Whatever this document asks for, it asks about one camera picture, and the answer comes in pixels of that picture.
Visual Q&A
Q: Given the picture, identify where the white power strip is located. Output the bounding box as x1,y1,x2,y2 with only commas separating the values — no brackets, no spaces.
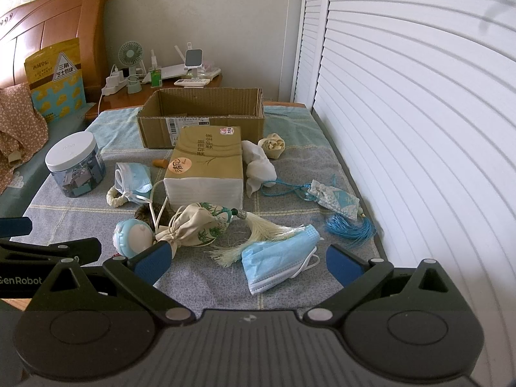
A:
102,65,128,96

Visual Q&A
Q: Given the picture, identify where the blue patterned tassel sachet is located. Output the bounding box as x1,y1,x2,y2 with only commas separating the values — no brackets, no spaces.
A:
260,179,376,247

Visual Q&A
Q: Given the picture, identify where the brown floral fabric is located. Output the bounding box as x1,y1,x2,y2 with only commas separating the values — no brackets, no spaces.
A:
0,82,48,192

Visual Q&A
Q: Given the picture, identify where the white remote control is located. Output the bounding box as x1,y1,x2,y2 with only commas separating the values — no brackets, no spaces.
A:
174,78,211,88

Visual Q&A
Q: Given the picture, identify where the green small bottle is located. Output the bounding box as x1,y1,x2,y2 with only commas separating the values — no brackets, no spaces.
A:
150,68,163,88

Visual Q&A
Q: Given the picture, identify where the clear jar white lid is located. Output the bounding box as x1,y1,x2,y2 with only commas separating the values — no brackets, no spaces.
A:
45,131,106,197

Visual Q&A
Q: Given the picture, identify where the brown cardboard box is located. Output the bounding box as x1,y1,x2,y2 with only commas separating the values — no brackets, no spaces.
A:
136,87,265,149

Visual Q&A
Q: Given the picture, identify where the cream braided hair scrunchie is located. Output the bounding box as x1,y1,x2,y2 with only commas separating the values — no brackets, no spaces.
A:
106,186,129,208

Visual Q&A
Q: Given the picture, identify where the gold tissue paper pack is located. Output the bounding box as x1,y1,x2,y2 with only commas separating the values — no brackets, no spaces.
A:
164,125,244,210

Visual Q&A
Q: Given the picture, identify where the white cloth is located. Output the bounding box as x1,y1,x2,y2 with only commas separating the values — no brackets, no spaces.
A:
241,141,277,197

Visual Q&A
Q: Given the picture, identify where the orange foam earplug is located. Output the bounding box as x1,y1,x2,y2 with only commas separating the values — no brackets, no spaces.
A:
152,159,169,169

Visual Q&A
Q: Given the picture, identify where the white louvered closet door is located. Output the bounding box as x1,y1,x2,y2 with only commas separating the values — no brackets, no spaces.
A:
291,0,515,386

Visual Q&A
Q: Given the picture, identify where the blue face mask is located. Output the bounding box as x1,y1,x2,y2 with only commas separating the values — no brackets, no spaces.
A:
114,163,153,203
241,225,321,295

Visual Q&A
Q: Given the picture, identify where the grey blue checked tablecloth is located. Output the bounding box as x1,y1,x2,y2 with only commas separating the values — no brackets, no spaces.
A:
25,107,379,313

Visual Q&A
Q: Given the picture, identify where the blue round plush toy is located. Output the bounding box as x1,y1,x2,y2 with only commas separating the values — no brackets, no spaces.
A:
113,218,154,258

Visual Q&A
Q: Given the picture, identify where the pale green cup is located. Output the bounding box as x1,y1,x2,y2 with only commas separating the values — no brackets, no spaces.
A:
127,75,142,94

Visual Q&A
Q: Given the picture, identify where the beige fabric rose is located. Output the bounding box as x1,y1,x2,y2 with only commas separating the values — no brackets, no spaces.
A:
258,133,286,160

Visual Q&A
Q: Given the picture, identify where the brown braided hair scrunchie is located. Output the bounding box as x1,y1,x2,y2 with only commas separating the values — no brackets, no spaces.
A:
134,203,172,230

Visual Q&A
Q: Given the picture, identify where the yellow blue snack bag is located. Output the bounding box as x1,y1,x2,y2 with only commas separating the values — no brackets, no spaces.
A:
25,38,86,123

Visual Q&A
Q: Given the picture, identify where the wooden bed headboard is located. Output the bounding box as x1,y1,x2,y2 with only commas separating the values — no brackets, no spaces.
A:
1,0,108,102

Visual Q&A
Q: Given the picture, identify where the wooden nightstand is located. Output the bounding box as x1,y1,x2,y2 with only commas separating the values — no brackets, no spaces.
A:
84,73,224,122

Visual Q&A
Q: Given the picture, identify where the small green desk fan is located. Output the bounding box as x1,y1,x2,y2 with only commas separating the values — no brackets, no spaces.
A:
118,40,147,78

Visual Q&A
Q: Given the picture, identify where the phone on white stand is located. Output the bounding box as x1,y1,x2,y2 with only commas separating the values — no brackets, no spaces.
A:
184,42,203,79

